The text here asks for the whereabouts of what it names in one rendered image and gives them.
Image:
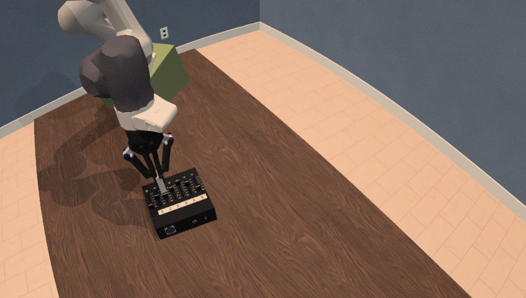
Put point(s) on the black lighting desk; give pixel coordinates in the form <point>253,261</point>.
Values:
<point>185,205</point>

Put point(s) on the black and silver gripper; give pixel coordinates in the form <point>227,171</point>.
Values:
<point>154,139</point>

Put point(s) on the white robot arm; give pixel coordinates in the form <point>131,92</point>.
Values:
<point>120,69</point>

